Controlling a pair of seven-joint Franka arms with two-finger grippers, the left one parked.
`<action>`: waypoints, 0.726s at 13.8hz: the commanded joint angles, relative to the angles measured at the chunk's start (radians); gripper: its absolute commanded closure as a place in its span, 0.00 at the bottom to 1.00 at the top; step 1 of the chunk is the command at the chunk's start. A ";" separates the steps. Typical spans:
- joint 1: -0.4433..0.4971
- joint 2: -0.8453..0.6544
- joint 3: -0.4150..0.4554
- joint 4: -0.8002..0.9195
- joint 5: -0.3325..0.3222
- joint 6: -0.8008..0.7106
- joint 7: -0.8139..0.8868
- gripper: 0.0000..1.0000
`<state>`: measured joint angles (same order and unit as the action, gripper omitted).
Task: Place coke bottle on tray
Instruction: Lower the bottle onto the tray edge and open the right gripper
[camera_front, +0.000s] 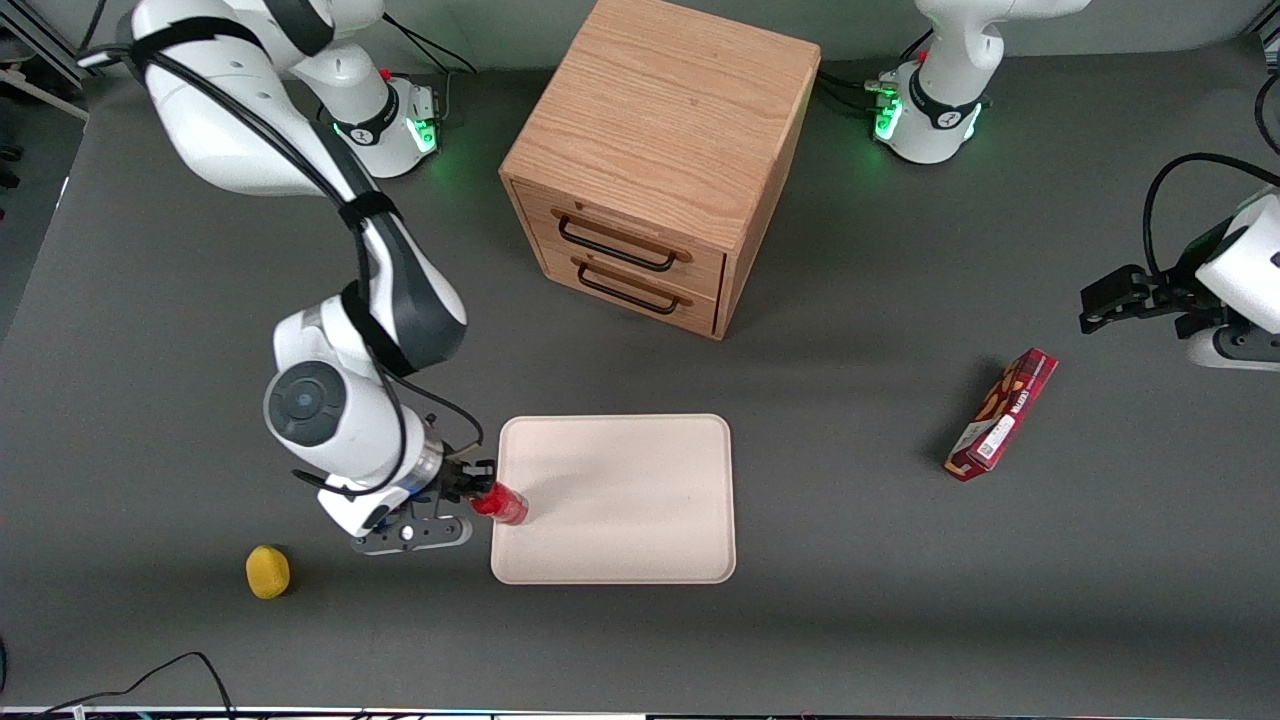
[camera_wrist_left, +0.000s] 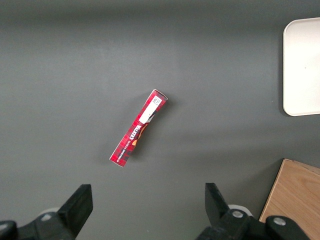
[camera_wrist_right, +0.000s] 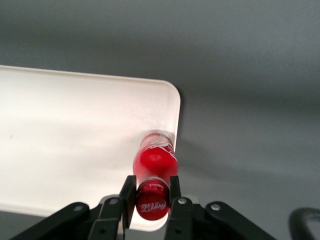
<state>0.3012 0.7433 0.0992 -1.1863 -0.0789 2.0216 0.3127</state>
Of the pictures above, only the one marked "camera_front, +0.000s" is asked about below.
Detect larger wooden drawer front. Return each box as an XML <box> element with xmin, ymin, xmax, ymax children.
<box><xmin>512</xmin><ymin>182</ymin><xmax>727</xmax><ymax>301</ymax></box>

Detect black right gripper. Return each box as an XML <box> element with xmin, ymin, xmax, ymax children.
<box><xmin>418</xmin><ymin>448</ymin><xmax>499</xmax><ymax>523</ymax></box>

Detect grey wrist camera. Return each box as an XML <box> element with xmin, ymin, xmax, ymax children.
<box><xmin>351</xmin><ymin>512</ymin><xmax>474</xmax><ymax>558</ymax></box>
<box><xmin>1187</xmin><ymin>324</ymin><xmax>1280</xmax><ymax>373</ymax></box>

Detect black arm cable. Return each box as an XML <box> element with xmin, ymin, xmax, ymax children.
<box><xmin>78</xmin><ymin>40</ymin><xmax>489</xmax><ymax>501</ymax></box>
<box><xmin>1143</xmin><ymin>70</ymin><xmax>1280</xmax><ymax>281</ymax></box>

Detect yellow toy lemon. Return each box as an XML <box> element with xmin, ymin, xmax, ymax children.
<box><xmin>245</xmin><ymin>545</ymin><xmax>292</xmax><ymax>601</ymax></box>

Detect red coke bottle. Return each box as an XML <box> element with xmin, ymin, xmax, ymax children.
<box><xmin>470</xmin><ymin>482</ymin><xmax>530</xmax><ymax>527</ymax></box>

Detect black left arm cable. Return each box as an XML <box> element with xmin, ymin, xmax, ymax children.
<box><xmin>1143</xmin><ymin>70</ymin><xmax>1280</xmax><ymax>281</ymax></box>

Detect black table cable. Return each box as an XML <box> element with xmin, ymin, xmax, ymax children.
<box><xmin>30</xmin><ymin>652</ymin><xmax>237</xmax><ymax>720</ymax></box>

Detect black left base cables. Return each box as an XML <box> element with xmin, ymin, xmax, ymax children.
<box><xmin>815</xmin><ymin>62</ymin><xmax>901</xmax><ymax>119</ymax></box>

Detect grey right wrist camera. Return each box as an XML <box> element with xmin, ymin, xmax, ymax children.
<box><xmin>351</xmin><ymin>512</ymin><xmax>474</xmax><ymax>558</ymax></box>

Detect black right base cables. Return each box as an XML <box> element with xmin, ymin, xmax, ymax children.
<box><xmin>383</xmin><ymin>15</ymin><xmax>479</xmax><ymax>126</ymax></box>

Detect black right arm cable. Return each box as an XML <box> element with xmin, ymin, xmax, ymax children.
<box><xmin>78</xmin><ymin>40</ymin><xmax>489</xmax><ymax>501</ymax></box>

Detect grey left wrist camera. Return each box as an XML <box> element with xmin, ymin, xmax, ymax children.
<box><xmin>1187</xmin><ymin>324</ymin><xmax>1280</xmax><ymax>373</ymax></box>

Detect aluminium frame rail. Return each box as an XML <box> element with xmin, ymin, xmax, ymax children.
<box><xmin>0</xmin><ymin>0</ymin><xmax>93</xmax><ymax>123</ymax></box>

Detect wooden drawer cabinet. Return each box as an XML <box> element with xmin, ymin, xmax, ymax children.
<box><xmin>498</xmin><ymin>0</ymin><xmax>823</xmax><ymax>343</ymax></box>

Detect red snack box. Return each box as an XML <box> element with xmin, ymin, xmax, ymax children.
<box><xmin>944</xmin><ymin>347</ymin><xmax>1059</xmax><ymax>483</ymax></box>

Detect black base cables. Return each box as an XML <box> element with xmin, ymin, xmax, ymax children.
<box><xmin>815</xmin><ymin>62</ymin><xmax>901</xmax><ymax>119</ymax></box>
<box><xmin>383</xmin><ymin>15</ymin><xmax>479</xmax><ymax>126</ymax></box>

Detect beige plastic tray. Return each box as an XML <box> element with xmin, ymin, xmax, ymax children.
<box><xmin>490</xmin><ymin>413</ymin><xmax>738</xmax><ymax>586</ymax></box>

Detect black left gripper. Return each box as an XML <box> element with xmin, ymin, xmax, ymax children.
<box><xmin>1079</xmin><ymin>226</ymin><xmax>1237</xmax><ymax>342</ymax></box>

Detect black drawer handle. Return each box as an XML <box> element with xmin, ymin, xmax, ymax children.
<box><xmin>557</xmin><ymin>214</ymin><xmax>680</xmax><ymax>274</ymax></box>
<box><xmin>576</xmin><ymin>261</ymin><xmax>682</xmax><ymax>317</ymax></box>

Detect smaller wooden drawer front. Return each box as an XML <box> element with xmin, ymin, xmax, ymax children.
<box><xmin>540</xmin><ymin>246</ymin><xmax>721</xmax><ymax>337</ymax></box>

